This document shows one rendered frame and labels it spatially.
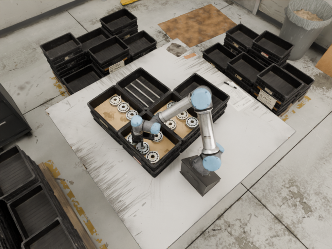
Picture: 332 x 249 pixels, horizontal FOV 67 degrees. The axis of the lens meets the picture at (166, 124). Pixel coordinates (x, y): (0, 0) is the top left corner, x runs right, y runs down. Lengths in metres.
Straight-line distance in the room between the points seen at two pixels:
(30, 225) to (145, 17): 3.46
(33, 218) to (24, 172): 0.39
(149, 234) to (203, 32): 3.24
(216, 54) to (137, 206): 2.32
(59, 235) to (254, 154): 1.66
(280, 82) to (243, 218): 1.50
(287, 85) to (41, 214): 2.73
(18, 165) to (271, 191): 2.46
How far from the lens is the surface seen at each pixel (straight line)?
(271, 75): 3.14
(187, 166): 1.80
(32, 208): 2.53
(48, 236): 2.29
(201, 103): 1.51
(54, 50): 3.45
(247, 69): 3.27
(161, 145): 1.98
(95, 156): 2.15
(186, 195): 1.97
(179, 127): 2.06
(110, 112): 2.19
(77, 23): 4.65
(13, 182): 2.56
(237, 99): 2.49
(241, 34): 3.75
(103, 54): 3.21
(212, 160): 1.63
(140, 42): 3.49
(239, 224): 2.72
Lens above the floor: 2.57
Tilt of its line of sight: 57 degrees down
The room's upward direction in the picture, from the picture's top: 1 degrees clockwise
